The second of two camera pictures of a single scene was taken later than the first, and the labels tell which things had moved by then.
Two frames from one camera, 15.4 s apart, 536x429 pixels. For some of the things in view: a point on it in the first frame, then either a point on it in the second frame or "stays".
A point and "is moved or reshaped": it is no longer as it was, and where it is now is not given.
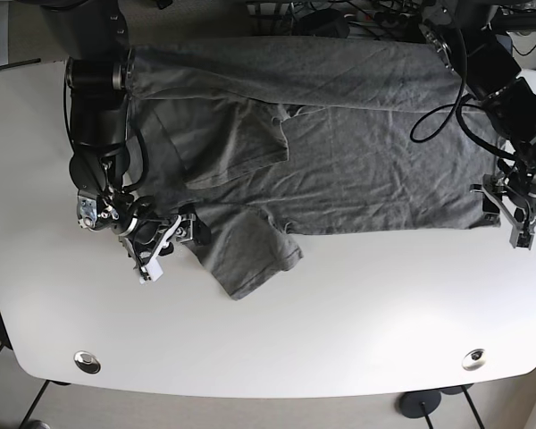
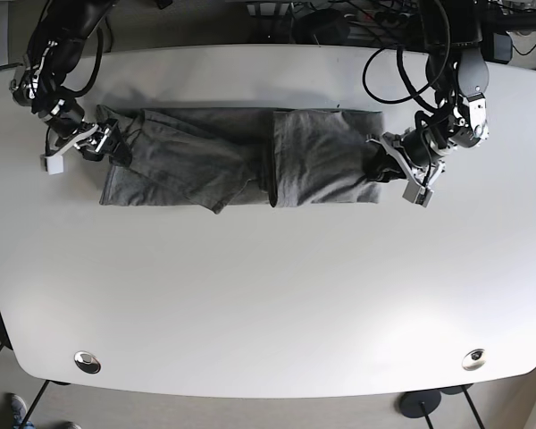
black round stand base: [409, 404] stays
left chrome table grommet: [87, 361] stays
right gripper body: [521, 206] → [422, 151]
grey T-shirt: [263, 140] is moved or reshaped
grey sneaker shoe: [37, 424] → [19, 411]
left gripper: [145, 238] → [66, 121]
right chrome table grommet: [473, 359] stays
